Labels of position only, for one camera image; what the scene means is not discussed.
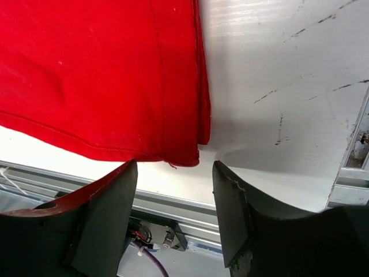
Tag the red trousers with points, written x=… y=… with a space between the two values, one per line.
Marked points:
x=109 y=80

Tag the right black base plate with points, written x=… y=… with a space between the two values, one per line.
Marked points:
x=157 y=231

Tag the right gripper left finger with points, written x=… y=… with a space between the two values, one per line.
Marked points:
x=80 y=234

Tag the aluminium rail frame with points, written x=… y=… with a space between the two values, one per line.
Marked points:
x=288 y=142

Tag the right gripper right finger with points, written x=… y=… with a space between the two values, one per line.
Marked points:
x=262 y=236

